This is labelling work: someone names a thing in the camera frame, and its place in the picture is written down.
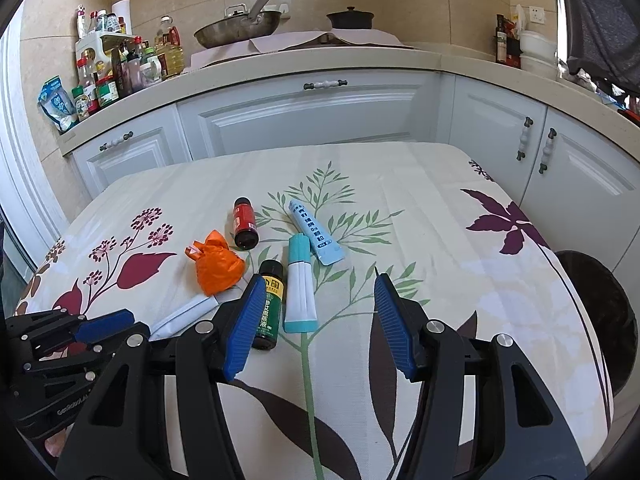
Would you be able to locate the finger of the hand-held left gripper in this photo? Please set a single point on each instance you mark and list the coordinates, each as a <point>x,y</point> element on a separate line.
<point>102,326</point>
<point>60,375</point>

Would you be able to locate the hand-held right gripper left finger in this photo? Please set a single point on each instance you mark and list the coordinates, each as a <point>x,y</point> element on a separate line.
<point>245,327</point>

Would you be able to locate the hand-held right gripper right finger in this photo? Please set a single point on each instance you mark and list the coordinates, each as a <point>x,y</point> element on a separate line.
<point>395,325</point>

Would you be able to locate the dark green bottle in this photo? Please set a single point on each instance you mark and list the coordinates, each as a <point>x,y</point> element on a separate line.
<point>272,310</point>

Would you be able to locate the orange plastic bag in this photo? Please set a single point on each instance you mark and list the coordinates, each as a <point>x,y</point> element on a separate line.
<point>217,270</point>

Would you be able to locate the teal white tube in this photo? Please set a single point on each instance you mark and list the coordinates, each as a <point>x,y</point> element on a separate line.
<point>300,290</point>

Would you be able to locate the small red bottle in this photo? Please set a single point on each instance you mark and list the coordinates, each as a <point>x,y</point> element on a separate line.
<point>245,222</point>

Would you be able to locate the light blue ointment tube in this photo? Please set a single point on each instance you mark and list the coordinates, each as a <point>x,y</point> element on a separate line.
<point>315,232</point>

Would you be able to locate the person's left hand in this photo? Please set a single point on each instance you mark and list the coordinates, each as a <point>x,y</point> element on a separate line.
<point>56,445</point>

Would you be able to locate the floral tablecloth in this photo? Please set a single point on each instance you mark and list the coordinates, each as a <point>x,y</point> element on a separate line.
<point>400,210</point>

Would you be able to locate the wide white cabinet door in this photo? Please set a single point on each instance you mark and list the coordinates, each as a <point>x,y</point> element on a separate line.
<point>310,120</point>

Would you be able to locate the blue snack packet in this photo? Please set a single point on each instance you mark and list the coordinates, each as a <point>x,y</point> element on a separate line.
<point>59,105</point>

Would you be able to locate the cluster of condiment bottles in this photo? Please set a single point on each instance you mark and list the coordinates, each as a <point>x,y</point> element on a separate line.
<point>120,77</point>

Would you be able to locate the beige kitchen countertop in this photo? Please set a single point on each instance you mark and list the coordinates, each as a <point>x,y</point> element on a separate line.
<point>350,60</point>

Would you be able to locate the cooking oil bottle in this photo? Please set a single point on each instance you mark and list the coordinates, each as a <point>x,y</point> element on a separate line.
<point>170,52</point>

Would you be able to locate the white spice rack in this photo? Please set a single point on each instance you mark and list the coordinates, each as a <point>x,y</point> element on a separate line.
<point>107,39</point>

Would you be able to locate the pink stove cover cloth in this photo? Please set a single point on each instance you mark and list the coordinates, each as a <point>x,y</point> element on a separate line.
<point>300,42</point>

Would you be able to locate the white lidded container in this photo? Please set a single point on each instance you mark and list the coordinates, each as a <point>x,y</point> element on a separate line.
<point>539,67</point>
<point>538,44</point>

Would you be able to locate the steel wok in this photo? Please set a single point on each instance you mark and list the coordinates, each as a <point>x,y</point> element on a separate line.
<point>235,32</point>

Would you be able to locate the red food package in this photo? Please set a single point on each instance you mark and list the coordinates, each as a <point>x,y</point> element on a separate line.
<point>513,47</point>

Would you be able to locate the dark glass bottle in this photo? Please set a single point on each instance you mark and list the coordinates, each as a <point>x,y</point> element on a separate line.
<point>501,40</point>

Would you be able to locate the white paper towel roll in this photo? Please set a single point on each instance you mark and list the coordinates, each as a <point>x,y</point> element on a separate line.
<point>121,17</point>

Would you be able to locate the black pot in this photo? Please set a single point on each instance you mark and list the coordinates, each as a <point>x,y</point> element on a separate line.
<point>350,19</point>

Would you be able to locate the steel kettle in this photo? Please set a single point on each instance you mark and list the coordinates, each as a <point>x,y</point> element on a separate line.
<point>236,10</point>

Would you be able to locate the white plastic bag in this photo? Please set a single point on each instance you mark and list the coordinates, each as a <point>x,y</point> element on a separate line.
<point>519,16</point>

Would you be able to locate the dark curtain cloth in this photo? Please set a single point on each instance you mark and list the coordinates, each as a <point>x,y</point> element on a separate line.
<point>600,20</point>

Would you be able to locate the white double wall socket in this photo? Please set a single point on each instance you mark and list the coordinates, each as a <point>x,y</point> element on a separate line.
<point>286,0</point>

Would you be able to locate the white single wall socket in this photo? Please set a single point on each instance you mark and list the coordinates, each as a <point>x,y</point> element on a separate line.
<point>537,14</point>

